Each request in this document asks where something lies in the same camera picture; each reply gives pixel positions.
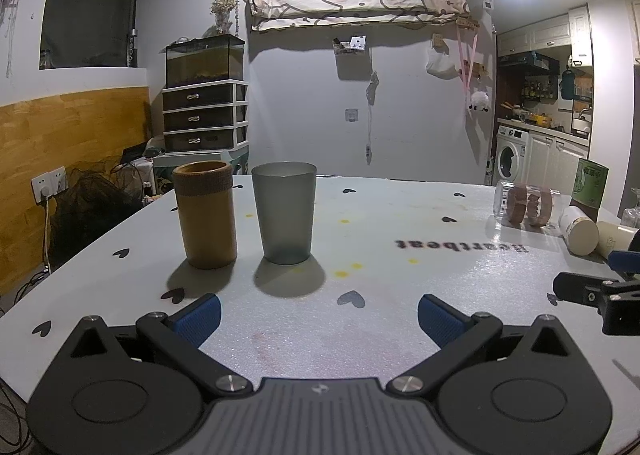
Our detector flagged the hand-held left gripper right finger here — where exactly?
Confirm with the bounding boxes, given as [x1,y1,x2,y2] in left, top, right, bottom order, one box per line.
[388,294,584,397]

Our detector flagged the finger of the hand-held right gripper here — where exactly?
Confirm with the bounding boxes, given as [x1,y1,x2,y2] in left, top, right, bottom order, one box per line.
[552,272,626,307]
[608,250,640,281]

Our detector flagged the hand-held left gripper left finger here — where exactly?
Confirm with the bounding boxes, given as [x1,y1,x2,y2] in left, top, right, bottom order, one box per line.
[52,294,255,398]

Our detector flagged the white paper cup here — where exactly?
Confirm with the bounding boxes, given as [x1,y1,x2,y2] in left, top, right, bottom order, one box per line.
[595,220,640,262]

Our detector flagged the white plastic cup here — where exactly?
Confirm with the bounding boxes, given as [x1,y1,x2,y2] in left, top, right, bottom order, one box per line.
[557,205,600,256]

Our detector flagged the brown bamboo cup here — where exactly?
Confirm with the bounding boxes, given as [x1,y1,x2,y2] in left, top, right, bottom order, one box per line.
[172,160,239,270]

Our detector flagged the grey translucent plastic cup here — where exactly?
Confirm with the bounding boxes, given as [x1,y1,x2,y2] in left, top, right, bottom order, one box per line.
[251,162,318,266]

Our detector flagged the clear cut glass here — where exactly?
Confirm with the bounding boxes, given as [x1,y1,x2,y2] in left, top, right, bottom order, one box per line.
[619,187,640,230]

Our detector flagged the green label can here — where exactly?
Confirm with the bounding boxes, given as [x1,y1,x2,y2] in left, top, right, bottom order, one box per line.
[570,157,610,212]

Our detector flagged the clear glass jar lying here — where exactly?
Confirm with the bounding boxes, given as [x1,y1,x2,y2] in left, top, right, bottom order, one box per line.
[492,179,574,232]

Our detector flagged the white washing machine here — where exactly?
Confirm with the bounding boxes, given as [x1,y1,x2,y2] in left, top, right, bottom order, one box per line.
[496,124,531,187]

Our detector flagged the black mesh net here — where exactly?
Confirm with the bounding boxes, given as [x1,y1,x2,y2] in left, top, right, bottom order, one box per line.
[52,169,147,268]

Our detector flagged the blue hanging bag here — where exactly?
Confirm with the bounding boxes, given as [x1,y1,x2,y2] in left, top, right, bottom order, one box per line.
[559,68,577,101]

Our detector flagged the kitchen spice rack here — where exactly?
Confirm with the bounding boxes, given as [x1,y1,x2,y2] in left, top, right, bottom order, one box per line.
[519,77,559,104]

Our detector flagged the white plastic drawer unit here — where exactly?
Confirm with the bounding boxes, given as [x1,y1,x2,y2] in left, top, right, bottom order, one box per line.
[161,79,250,154]

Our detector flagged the pink ribbon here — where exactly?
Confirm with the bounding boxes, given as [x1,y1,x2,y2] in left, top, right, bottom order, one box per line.
[455,27,479,96]

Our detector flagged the white face mask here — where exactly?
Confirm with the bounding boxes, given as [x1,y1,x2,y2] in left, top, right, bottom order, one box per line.
[425,47,459,79]

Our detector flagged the glass fish tank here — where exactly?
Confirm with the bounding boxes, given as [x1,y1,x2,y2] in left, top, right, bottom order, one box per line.
[164,33,246,89]

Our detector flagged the dried flowers in vase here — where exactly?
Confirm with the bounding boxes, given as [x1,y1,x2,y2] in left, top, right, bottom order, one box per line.
[209,0,240,34]

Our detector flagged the dark window curtain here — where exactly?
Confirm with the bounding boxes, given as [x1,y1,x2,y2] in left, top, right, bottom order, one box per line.
[39,0,141,70]

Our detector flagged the white charger cable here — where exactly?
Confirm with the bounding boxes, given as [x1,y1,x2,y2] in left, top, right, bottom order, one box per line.
[42,194,55,272]

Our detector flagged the white wall power outlet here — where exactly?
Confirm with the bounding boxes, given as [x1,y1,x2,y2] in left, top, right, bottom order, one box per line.
[31,165,70,206]

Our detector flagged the black floor cables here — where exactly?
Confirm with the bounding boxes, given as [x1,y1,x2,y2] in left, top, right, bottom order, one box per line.
[0,374,32,455]

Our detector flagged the white kitchen wall cabinets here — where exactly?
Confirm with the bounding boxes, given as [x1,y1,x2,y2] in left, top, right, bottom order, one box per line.
[497,0,640,66]

